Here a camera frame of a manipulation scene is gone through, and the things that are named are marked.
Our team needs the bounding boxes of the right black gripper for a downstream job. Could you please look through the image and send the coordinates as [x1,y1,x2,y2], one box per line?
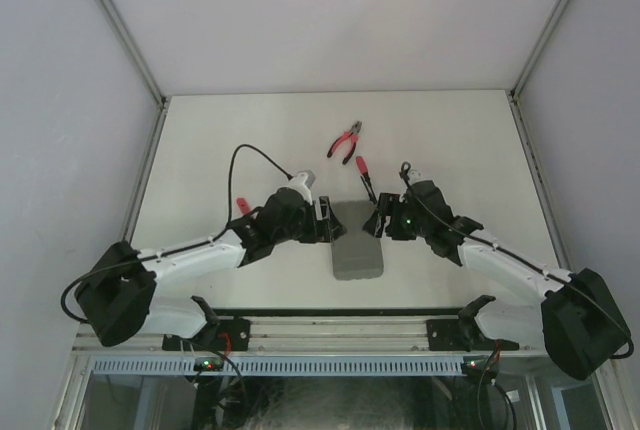
[362,193,430,242]

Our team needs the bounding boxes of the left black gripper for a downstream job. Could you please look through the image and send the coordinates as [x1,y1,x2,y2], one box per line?
[273,197,345,245]

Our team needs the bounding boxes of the grey plastic tool case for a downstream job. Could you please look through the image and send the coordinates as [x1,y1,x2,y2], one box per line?
[331,200,384,281]

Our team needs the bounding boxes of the red black screwdriver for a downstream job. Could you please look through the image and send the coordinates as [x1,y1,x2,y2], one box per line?
[360,175,377,204]
[355,156,371,185]

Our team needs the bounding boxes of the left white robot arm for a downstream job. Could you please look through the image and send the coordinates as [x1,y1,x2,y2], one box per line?
[66,188,347,350]

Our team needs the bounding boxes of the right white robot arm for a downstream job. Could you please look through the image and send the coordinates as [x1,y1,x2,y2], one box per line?
[363,180,635,380]

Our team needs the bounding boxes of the red utility knife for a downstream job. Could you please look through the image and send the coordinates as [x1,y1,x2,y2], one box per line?
[236,197,251,215]

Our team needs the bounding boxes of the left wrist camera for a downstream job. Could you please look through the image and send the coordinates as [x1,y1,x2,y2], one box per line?
[287,170,315,204]

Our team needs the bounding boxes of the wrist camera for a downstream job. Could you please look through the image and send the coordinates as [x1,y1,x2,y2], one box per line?
[287,170,315,204]
[407,169,426,185]

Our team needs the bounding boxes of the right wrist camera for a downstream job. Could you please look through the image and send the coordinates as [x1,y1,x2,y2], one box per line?
[407,169,426,185]

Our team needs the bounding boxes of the right black camera cable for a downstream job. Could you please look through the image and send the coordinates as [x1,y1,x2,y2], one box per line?
[397,161,632,359]

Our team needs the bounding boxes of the red handled pliers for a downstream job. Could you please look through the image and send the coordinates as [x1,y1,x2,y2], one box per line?
[326,120,362,165]

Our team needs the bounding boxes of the aluminium mounting rail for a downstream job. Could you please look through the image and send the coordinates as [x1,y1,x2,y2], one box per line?
[72,314,616,354]

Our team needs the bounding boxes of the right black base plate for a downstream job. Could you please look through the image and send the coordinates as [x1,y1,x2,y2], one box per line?
[426,318,497,352]

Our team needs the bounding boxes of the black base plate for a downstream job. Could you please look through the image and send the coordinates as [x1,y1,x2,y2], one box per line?
[426,318,497,352]
[161,317,251,354]

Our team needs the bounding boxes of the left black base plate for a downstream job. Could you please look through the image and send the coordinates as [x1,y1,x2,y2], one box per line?
[161,317,251,354]

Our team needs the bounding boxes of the blue slotted cable duct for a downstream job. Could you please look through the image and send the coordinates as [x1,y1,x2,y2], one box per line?
[91,355,465,377]

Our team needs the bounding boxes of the left aluminium frame post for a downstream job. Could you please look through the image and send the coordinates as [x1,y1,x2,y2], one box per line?
[95,0,167,242]

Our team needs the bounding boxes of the aluminium frame post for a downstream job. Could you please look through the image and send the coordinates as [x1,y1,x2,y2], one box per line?
[95,0,167,242]
[506,0,574,268]

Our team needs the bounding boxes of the right aluminium frame post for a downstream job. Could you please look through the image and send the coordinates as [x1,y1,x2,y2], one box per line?
[506,0,574,268]

